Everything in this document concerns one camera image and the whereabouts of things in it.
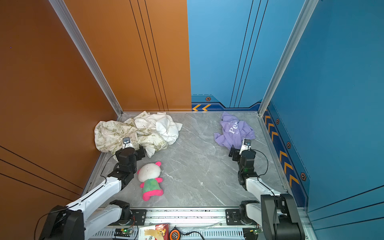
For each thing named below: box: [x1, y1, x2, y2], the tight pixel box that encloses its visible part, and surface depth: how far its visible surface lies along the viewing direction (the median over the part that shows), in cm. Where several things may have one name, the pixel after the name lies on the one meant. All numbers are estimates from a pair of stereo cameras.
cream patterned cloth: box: [94, 111, 169, 158], surface depth 98 cm
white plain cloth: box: [134, 112, 183, 145], surface depth 106 cm
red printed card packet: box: [155, 223, 170, 240], surface depth 68 cm
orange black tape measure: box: [169, 225, 181, 240], surface depth 68 cm
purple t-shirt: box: [213, 112, 256, 150], surface depth 104 cm
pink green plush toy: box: [137, 161, 164, 202], surface depth 82 cm
